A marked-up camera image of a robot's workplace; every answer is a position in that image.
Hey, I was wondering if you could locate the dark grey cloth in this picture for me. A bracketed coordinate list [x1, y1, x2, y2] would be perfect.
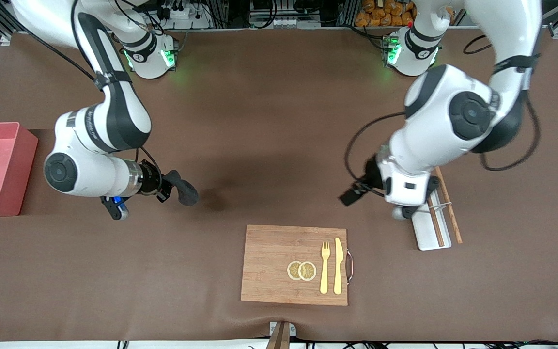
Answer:
[169, 170, 200, 206]

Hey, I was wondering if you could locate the white rectangular tray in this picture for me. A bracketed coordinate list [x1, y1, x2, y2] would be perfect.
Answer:
[411, 191, 452, 251]

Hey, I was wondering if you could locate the yellow knife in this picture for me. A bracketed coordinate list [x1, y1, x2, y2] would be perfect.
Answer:
[333, 237, 344, 295]

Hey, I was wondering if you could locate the yellow fork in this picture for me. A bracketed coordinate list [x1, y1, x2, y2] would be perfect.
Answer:
[320, 241, 331, 295]

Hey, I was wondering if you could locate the wooden cutting board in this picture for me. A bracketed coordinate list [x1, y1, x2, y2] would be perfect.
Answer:
[240, 224, 349, 307]

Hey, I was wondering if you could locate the orange packaged snacks pile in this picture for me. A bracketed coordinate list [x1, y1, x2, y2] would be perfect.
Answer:
[355, 0, 418, 27]

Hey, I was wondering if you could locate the white power strip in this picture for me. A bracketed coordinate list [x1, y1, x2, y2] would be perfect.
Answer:
[155, 5, 212, 30]

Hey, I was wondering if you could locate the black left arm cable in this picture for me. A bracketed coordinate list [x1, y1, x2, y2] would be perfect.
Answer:
[344, 35, 542, 197]

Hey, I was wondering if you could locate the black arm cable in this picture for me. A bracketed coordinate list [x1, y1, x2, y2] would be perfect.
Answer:
[344, 35, 542, 197]
[15, 0, 163, 182]

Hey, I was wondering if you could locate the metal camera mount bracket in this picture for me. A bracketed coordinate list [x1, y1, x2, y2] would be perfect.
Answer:
[265, 321, 297, 349]

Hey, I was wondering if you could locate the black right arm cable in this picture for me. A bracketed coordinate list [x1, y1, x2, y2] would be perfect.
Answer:
[15, 0, 163, 182]

